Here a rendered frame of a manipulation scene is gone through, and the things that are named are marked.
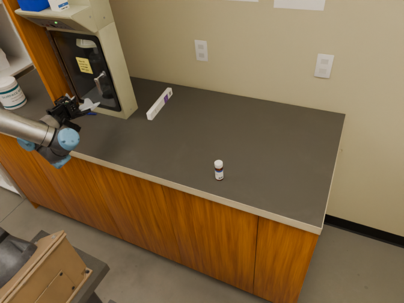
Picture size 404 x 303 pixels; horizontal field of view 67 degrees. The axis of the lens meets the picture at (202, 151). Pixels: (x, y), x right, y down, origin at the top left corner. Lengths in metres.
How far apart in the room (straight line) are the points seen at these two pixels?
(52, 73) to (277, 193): 1.26
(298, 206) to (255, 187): 0.18
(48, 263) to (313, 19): 1.33
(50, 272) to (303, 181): 0.92
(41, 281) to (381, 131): 1.55
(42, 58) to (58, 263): 1.07
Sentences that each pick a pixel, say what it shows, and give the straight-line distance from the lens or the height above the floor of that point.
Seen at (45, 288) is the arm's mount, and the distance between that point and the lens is 1.00.
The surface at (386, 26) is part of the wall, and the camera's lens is 1.49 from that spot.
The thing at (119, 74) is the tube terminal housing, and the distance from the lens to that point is 1.57.
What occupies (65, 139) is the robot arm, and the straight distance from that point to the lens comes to 1.17.
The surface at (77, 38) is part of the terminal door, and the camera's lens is 1.54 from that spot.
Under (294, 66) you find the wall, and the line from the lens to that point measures 1.59.
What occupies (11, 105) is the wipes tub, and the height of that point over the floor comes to 0.97.
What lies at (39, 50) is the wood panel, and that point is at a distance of 1.73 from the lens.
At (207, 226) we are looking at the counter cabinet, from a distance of 1.47.
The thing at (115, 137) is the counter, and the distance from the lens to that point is 1.56.
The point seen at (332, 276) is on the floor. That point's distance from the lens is 2.15.
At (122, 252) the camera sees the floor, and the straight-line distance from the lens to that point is 2.26.
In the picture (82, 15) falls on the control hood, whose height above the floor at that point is 1.49.
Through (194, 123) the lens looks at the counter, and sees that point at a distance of 1.54.
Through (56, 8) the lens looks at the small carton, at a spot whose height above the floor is 1.52.
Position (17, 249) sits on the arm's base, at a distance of 1.03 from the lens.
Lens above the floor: 1.87
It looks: 43 degrees down
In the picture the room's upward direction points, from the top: 7 degrees counter-clockwise
